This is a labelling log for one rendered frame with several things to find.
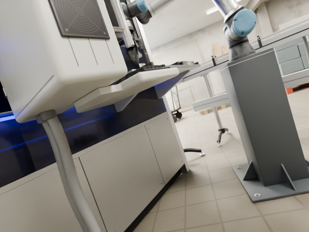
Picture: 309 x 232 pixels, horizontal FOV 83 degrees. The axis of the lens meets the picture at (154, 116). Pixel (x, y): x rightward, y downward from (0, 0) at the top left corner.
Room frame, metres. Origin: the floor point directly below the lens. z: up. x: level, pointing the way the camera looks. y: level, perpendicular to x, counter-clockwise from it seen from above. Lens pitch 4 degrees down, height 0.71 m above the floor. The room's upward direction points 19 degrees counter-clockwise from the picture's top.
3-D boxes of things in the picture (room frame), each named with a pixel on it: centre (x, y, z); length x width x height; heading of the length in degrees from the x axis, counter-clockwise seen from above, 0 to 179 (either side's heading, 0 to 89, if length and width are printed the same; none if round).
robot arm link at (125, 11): (1.12, -0.02, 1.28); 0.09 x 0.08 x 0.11; 77
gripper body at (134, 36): (1.13, -0.02, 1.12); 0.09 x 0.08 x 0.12; 143
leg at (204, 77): (2.16, -0.73, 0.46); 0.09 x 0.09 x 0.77; 53
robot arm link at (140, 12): (1.11, -0.12, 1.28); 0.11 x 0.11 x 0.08; 77
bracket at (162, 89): (1.44, -0.22, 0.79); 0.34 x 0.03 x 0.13; 53
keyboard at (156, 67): (0.73, 0.08, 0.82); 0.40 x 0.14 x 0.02; 47
